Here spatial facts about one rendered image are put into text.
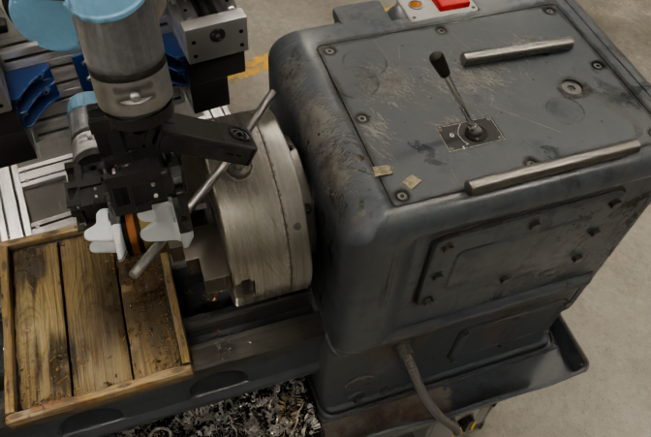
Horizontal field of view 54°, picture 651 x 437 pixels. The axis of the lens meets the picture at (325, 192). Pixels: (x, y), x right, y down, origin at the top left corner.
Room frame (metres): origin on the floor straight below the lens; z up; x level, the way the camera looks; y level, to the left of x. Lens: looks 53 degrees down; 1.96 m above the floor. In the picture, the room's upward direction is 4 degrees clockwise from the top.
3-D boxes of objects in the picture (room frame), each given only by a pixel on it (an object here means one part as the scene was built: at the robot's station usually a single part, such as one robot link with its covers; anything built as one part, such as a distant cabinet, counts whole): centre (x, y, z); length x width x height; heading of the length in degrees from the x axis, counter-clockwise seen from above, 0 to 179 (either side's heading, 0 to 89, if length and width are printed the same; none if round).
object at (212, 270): (0.51, 0.17, 1.08); 0.12 x 0.11 x 0.05; 22
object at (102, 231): (0.54, 0.35, 1.10); 0.09 x 0.06 x 0.03; 22
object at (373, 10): (0.94, -0.04, 1.24); 0.09 x 0.08 x 0.03; 112
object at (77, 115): (0.79, 0.44, 1.08); 0.11 x 0.08 x 0.09; 22
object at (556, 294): (0.79, -0.23, 0.43); 0.60 x 0.48 x 0.86; 112
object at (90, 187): (0.64, 0.39, 1.08); 0.12 x 0.09 x 0.08; 22
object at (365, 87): (0.79, -0.23, 1.06); 0.59 x 0.48 x 0.39; 112
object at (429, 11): (0.99, -0.18, 1.23); 0.13 x 0.08 x 0.05; 112
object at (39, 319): (0.52, 0.41, 0.89); 0.36 x 0.30 x 0.04; 22
